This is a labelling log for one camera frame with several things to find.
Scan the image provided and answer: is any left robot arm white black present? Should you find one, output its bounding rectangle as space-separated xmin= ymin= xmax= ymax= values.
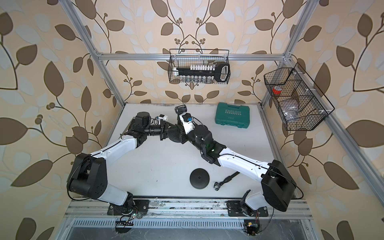
xmin=67 ymin=112 xmax=184 ymax=216

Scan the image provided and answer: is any black microphone stand pole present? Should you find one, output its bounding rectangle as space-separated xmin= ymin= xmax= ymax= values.
xmin=175 ymin=105 xmax=187 ymax=126

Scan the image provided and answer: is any black wire basket right wall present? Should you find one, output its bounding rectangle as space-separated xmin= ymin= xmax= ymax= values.
xmin=264 ymin=63 xmax=335 ymax=131

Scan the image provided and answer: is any plastic bag in basket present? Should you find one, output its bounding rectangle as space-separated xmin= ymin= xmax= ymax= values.
xmin=280 ymin=99 xmax=299 ymax=121

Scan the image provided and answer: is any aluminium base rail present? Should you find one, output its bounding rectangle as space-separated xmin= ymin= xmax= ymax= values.
xmin=61 ymin=197 xmax=314 ymax=234

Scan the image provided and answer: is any black round stand base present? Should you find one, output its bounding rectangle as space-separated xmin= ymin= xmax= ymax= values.
xmin=167 ymin=127 xmax=188 ymax=144

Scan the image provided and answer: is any black wire basket back wall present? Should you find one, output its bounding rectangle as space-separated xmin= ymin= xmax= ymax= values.
xmin=168 ymin=48 xmax=231 ymax=85

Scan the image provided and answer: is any green plastic tool case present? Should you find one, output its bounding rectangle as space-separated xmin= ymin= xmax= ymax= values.
xmin=215 ymin=103 xmax=250 ymax=129

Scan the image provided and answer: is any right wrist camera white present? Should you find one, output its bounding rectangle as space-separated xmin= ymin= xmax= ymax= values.
xmin=179 ymin=113 xmax=195 ymax=135

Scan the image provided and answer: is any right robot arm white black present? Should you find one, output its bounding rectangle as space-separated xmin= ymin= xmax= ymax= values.
xmin=180 ymin=125 xmax=297 ymax=216

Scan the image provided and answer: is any black wire basket wall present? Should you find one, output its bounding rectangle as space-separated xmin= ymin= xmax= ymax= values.
xmin=264 ymin=63 xmax=335 ymax=131
xmin=168 ymin=48 xmax=231 ymax=85

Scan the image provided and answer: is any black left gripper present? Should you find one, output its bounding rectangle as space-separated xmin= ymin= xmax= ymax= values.
xmin=142 ymin=119 xmax=179 ymax=141

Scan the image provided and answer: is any red item in basket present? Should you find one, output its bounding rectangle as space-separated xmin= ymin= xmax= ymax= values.
xmin=273 ymin=86 xmax=283 ymax=96

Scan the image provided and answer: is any socket set rail black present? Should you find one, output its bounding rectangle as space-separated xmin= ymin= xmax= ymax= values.
xmin=168 ymin=62 xmax=231 ymax=84

